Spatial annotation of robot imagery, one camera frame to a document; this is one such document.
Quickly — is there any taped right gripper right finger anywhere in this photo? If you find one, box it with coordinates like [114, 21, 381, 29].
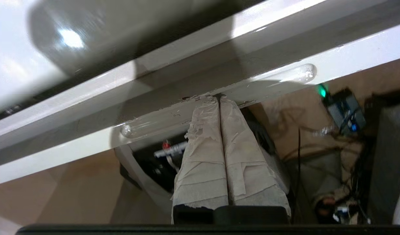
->
[219, 96, 291, 217]

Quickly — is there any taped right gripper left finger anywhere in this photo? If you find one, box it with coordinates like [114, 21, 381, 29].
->
[171, 95, 229, 209]

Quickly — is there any beige cabinet drawer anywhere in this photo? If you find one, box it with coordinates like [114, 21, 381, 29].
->
[0, 21, 400, 187]

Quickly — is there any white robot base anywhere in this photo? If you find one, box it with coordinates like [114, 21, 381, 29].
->
[114, 132, 290, 226]

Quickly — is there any dark grey box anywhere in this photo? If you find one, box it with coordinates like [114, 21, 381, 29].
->
[368, 103, 400, 226]

